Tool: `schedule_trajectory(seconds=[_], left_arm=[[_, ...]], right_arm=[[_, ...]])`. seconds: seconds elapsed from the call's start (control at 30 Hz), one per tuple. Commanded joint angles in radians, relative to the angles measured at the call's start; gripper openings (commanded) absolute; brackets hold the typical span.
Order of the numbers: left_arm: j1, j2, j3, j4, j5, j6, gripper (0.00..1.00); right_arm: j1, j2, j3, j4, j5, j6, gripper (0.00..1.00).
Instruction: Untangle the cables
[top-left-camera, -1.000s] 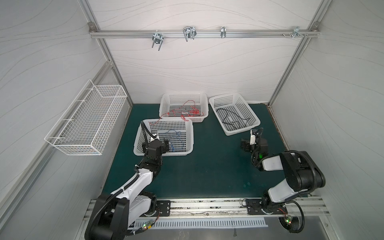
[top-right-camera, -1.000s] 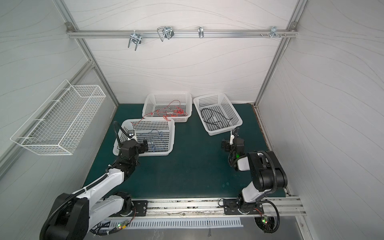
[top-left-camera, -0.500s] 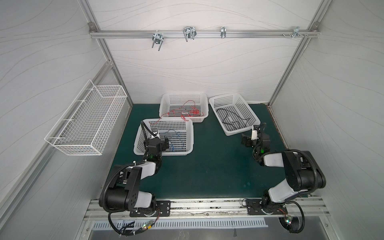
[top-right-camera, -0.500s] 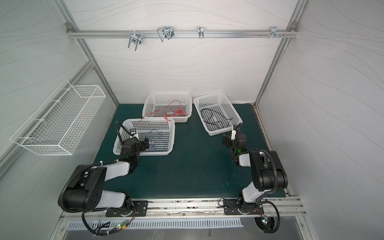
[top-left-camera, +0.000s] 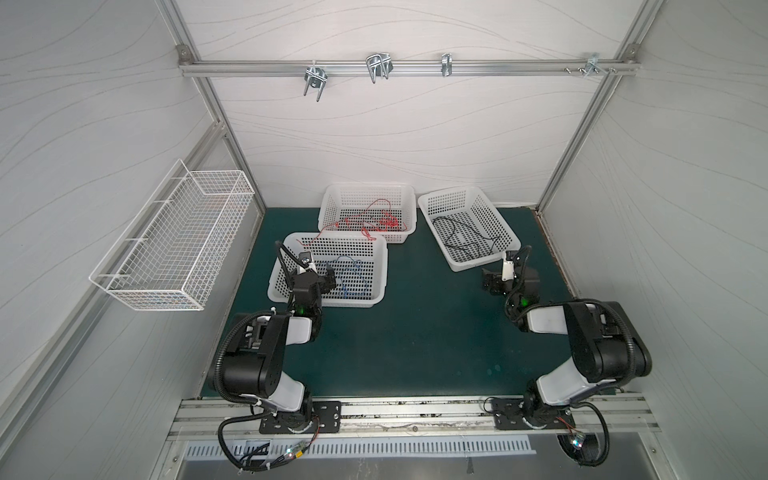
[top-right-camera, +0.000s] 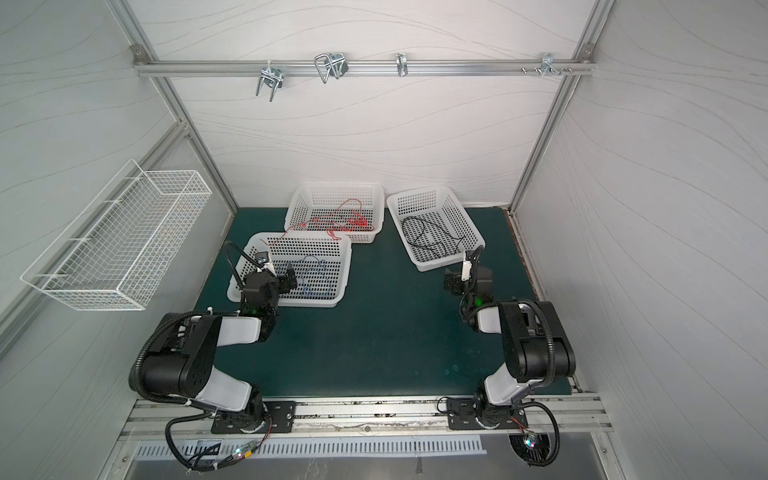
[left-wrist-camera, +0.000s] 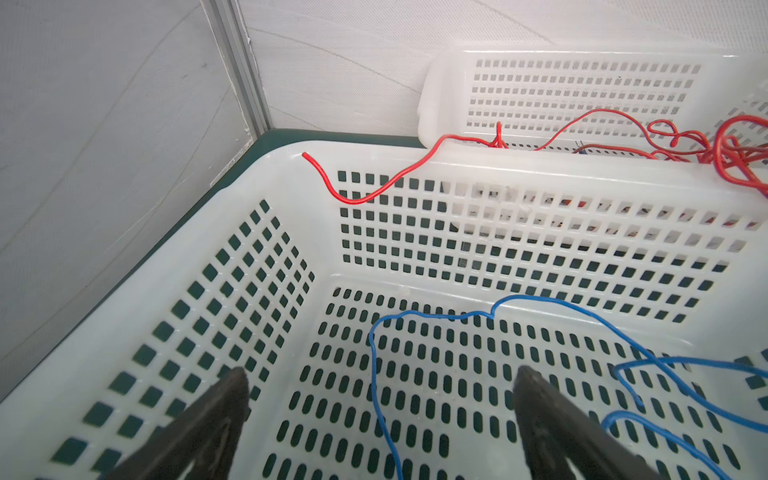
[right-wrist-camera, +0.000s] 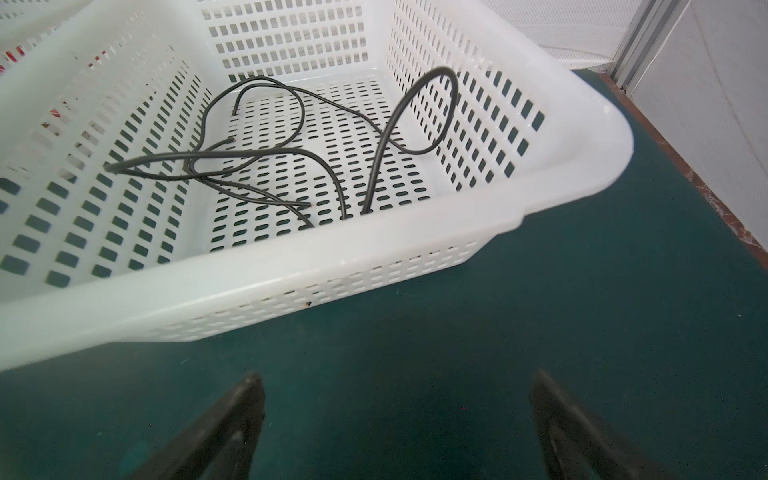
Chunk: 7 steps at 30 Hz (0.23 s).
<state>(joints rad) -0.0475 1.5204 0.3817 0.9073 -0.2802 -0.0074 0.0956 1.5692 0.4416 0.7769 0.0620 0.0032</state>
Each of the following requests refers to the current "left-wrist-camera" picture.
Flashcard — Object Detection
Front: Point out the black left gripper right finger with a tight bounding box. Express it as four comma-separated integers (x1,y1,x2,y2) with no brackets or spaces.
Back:
513,366,660,479

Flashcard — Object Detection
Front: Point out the white basket back middle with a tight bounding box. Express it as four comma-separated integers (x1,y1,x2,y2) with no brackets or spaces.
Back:
417,47,767,150

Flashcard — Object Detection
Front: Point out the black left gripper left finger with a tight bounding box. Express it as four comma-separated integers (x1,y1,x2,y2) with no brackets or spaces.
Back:
107,367,250,479

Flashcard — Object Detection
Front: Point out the white basket front left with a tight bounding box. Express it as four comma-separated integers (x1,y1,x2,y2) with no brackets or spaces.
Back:
1,141,767,479

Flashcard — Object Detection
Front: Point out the white basket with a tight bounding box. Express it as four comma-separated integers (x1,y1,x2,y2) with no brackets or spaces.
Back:
1,141,767,479
417,47,767,150

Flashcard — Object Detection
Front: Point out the blue cable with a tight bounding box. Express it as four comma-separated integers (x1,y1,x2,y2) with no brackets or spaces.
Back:
367,293,768,480

